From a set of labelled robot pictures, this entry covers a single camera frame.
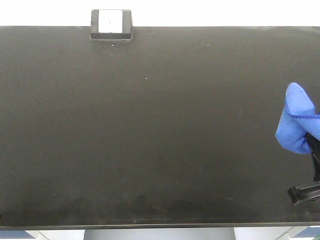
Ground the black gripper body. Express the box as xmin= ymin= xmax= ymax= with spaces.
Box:
xmin=287 ymin=183 xmax=320 ymax=205

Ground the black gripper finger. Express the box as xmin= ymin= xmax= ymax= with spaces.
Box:
xmin=305 ymin=132 xmax=320 ymax=182

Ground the blue microfiber cloth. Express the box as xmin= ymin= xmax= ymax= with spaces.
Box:
xmin=275 ymin=82 xmax=320 ymax=154

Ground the black socket box white outlet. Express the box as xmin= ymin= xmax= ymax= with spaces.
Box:
xmin=90 ymin=9 xmax=134 ymax=41

